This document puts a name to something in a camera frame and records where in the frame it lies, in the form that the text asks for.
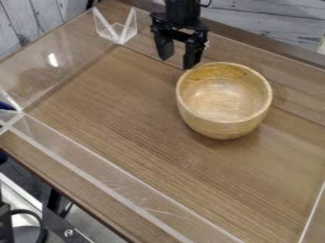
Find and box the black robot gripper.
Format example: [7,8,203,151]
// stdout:
[150,0,211,69]

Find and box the light wooden bowl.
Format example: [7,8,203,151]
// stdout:
[175,62,273,140]

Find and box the blue object at edge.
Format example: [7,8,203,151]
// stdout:
[0,101,15,110]

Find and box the black table leg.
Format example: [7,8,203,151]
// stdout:
[47,189,63,213]

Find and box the black cable loop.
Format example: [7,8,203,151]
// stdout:
[8,208,48,243]

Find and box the black vertical post at edge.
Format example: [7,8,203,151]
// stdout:
[0,192,12,243]

